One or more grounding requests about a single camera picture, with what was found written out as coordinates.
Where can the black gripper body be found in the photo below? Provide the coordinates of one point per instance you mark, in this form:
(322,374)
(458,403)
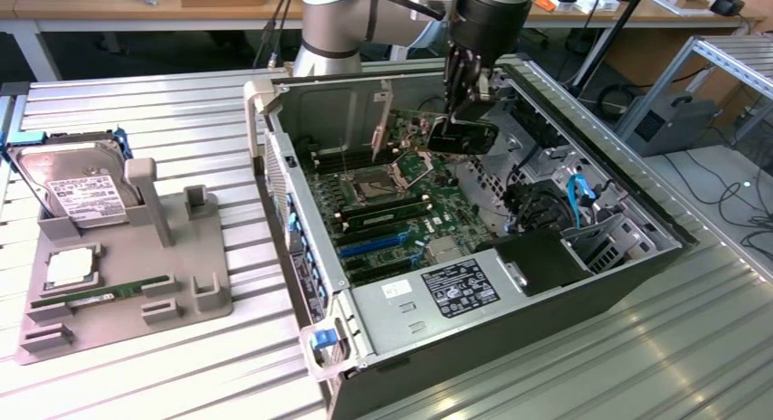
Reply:
(489,26)

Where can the graphics card with black shroud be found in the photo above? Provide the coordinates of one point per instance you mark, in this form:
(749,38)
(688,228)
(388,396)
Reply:
(460,137)

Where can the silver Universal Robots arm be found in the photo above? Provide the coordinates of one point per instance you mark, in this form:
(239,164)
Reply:
(329,26)

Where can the orange and white box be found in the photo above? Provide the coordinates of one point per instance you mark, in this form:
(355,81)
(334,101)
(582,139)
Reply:
(546,2)

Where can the white device box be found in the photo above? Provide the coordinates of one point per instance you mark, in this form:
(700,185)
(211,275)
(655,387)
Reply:
(594,3)

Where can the perforated metal drive cage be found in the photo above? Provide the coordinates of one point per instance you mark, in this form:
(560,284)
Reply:
(489,175)

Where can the long wooden desk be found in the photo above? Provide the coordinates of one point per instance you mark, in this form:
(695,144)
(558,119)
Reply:
(604,19)

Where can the black tripod pole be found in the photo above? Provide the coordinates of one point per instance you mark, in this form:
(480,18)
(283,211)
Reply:
(610,35)

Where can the metal socket cover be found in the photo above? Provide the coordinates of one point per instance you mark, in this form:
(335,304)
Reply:
(416,168)

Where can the green motherboard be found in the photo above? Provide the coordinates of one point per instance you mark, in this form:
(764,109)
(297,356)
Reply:
(448,198)

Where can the thin metal locking lever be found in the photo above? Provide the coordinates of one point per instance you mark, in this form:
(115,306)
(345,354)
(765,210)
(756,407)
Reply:
(343,162)

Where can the CPU socket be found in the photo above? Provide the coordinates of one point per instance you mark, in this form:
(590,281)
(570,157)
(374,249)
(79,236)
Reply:
(374,184)

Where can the black RAM stick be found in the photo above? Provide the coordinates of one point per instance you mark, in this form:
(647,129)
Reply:
(381,217)

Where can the grey box device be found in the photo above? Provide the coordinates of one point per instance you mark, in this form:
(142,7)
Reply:
(683,126)

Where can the silver chipset heat sink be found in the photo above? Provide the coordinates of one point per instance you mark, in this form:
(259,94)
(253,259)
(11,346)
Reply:
(444,250)

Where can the black plastic shroud box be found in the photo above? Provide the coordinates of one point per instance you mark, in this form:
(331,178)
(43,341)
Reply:
(537,261)

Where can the blue expansion slot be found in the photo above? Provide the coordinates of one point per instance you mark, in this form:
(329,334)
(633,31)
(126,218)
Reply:
(372,246)

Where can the black expansion slot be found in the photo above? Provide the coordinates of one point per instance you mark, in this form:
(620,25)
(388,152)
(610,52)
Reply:
(377,273)

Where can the silver power supply unit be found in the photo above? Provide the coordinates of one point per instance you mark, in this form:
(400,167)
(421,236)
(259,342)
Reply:
(422,320)

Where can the open black PC case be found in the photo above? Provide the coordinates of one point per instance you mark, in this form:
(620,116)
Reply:
(544,329)

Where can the blue case latch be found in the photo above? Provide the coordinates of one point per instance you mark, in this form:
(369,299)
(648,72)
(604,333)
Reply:
(323,338)

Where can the silver hard disk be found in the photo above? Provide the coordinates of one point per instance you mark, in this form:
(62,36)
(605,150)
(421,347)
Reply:
(67,166)

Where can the grey plastic parts rack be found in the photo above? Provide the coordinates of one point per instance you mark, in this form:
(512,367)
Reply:
(121,257)

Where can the blue disk caddy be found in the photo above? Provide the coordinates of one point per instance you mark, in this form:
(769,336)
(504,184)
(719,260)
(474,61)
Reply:
(27,138)

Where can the green RAM stick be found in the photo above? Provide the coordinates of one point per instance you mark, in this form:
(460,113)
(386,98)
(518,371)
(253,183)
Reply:
(121,289)

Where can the silver CPU chip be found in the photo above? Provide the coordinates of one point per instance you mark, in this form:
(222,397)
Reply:
(70,266)

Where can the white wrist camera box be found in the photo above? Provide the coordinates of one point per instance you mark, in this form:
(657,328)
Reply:
(432,3)

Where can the silver disk bay bracket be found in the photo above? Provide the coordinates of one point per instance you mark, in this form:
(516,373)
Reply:
(610,243)

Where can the aluminium profile frame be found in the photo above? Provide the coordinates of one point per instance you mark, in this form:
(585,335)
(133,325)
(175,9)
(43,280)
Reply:
(743,58)

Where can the grey aluminium profile post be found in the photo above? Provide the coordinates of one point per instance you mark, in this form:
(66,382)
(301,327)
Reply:
(14,112)

